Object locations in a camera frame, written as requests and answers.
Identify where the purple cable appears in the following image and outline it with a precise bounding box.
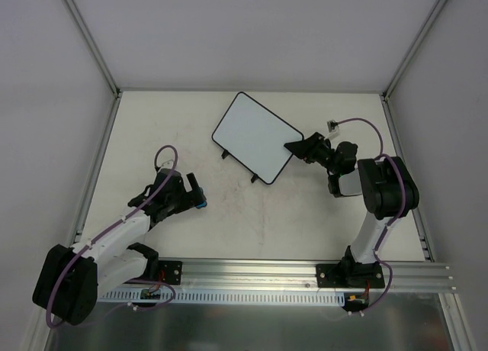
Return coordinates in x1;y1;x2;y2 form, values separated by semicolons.
335;117;411;317
44;145;181;329

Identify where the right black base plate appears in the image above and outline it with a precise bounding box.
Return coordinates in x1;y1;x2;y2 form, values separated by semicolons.
316;262;385;289

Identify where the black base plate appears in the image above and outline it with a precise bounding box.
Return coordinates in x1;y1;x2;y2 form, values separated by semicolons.
157;259;183;286
316;262;385;289

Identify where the aluminium mounting rail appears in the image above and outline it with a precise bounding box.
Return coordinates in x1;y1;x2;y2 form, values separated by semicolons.
44;254;458;292

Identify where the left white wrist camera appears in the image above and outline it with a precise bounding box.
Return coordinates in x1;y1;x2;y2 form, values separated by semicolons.
157;159;175;171

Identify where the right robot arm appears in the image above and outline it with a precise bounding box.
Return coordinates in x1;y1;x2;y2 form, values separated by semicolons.
284;133;419;289

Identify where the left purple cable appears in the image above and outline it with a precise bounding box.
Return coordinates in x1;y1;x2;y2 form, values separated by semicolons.
44;145;181;329

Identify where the right aluminium frame post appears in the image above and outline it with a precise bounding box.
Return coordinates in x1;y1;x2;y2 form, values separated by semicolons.
382;0;450;101

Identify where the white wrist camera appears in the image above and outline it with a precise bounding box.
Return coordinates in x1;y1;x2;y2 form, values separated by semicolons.
327;120;340;140
157;159;175;171

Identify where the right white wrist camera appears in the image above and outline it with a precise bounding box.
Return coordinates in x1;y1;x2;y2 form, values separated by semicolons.
327;120;340;140

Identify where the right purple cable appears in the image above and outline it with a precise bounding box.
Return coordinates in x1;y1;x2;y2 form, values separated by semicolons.
335;117;411;317

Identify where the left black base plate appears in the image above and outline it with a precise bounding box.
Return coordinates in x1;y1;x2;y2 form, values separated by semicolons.
157;259;183;286

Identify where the left aluminium frame post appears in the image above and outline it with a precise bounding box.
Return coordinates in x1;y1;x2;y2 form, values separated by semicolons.
62;0;120;98

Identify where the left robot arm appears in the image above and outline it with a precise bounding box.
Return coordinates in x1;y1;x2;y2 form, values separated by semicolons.
32;168;207;326

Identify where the aluminium frame post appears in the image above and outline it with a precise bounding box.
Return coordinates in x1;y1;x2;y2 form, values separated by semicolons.
382;0;450;101
62;0;120;98

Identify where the white slotted cable duct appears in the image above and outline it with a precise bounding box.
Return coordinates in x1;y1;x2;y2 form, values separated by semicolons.
98;287;345;307

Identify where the blue black whiteboard eraser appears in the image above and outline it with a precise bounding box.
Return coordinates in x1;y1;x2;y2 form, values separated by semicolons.
195;200;207;209

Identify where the white whiteboard black frame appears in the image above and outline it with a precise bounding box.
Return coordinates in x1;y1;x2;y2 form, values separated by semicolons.
211;92;304;185

